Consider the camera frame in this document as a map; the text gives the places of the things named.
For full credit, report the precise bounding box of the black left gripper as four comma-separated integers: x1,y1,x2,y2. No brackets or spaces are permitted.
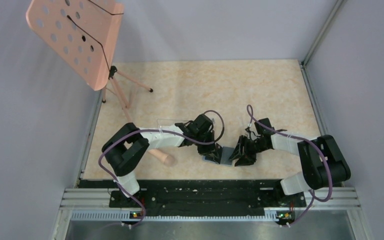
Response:
194,130,219,159

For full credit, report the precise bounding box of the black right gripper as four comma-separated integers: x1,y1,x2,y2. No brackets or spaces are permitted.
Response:
228,135,270,167

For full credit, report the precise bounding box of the clear plastic box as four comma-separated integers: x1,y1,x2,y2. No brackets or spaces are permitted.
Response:
156,118,190,128

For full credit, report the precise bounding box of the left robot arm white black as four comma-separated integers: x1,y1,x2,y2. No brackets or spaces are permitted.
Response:
101,114,223,207

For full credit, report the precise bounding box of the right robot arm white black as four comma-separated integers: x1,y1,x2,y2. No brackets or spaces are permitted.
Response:
228,118,351,206

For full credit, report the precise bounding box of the pink wooden cylinder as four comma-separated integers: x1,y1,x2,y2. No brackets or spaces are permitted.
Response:
147,149,176,167

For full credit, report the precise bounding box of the pink perforated music stand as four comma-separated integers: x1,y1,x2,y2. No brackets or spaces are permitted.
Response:
25,0,153,122

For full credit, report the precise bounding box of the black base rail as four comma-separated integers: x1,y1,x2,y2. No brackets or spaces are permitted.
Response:
109,179,307,217

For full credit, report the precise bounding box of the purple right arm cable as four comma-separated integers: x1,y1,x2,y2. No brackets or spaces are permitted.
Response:
246,104,333,226

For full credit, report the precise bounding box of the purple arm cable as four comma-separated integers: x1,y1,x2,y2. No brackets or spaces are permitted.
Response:
246,104,333,226
98,110,226,220

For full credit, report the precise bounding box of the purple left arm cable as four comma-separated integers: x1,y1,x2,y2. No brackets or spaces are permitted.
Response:
98,110,226,220

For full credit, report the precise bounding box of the aluminium frame rail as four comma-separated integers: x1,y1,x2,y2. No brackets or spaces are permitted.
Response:
52,181,370,240

